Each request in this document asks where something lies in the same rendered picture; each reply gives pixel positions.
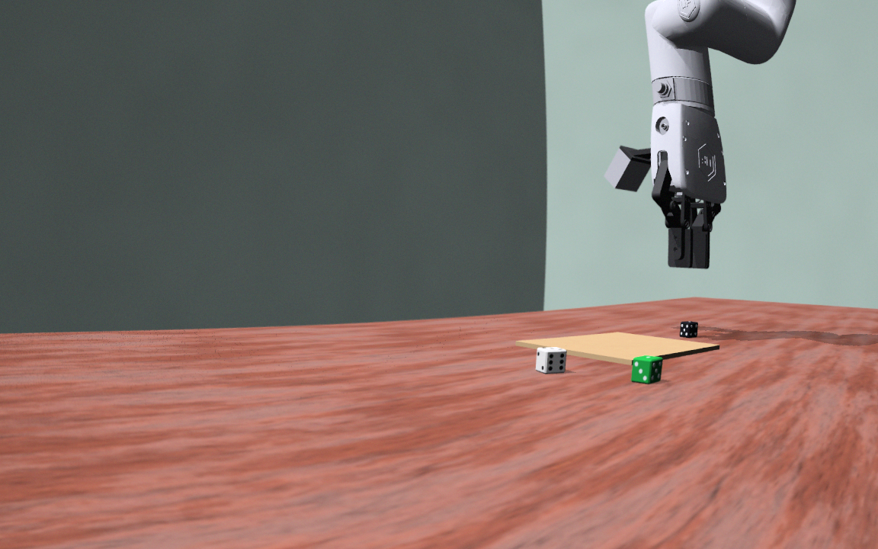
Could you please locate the green die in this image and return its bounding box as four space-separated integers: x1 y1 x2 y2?
631 355 663 384

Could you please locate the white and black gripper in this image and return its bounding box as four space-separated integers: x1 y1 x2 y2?
651 101 726 269

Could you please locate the white die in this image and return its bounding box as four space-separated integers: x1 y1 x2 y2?
536 347 567 374

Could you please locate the tan square mat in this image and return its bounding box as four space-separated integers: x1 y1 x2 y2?
515 332 720 365

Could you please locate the black die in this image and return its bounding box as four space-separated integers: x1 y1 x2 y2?
680 321 698 338

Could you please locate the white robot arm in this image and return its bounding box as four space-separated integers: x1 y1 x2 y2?
604 0 796 192

